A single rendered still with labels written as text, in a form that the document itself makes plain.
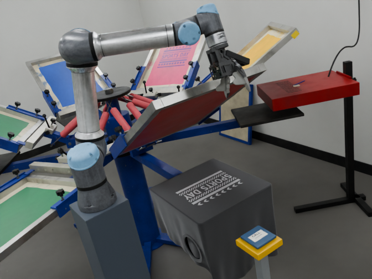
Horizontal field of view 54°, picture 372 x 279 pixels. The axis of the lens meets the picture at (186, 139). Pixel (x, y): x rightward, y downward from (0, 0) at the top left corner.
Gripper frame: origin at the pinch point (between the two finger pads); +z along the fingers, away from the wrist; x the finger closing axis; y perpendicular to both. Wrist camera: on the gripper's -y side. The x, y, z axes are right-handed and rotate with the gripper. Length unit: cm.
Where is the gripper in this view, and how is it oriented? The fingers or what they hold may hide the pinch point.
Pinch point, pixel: (239, 94)
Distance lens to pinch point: 143.4
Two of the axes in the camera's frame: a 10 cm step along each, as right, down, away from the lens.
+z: 3.3, 9.4, 1.1
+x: 4.6, -0.6, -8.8
